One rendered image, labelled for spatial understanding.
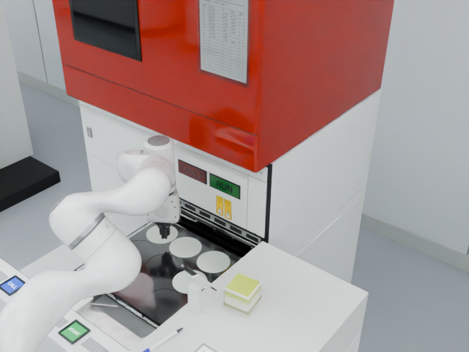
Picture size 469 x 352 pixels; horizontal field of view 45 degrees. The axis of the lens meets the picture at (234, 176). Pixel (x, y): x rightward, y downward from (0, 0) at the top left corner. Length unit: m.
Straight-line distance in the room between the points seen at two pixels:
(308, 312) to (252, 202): 0.37
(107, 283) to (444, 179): 2.21
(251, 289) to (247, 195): 0.33
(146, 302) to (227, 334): 0.29
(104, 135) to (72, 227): 0.89
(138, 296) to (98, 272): 0.46
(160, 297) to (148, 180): 0.49
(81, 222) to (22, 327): 0.23
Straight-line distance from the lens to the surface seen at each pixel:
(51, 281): 1.17
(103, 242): 1.21
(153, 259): 1.76
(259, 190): 1.63
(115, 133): 2.00
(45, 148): 4.35
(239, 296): 1.45
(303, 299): 1.54
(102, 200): 1.21
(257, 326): 1.47
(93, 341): 1.48
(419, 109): 3.00
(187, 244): 1.81
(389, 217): 3.34
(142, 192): 1.22
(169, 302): 1.63
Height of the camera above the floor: 2.03
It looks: 32 degrees down
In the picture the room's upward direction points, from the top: 1 degrees clockwise
